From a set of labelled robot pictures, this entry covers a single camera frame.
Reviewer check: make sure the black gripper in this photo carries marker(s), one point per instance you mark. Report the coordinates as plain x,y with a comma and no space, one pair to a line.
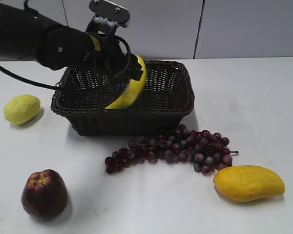
68,47

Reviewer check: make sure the yellow banana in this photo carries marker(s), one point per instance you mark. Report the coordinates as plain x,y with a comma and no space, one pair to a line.
134,88

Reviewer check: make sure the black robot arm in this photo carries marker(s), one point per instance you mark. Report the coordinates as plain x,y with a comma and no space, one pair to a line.
25,34

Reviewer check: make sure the black woven plastic basket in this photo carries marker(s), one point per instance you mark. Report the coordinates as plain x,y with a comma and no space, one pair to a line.
166,98

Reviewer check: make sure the purple grape bunch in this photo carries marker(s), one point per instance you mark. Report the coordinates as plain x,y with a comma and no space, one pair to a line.
205,150

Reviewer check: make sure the yellow lemon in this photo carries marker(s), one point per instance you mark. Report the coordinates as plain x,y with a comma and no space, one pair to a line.
22,109

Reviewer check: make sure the dark red apple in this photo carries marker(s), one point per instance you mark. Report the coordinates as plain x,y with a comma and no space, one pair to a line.
45,195

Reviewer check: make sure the yellow mango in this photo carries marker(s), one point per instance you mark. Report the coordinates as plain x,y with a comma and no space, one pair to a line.
248,183

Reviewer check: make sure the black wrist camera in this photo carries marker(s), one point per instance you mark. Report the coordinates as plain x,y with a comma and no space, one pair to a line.
108,16

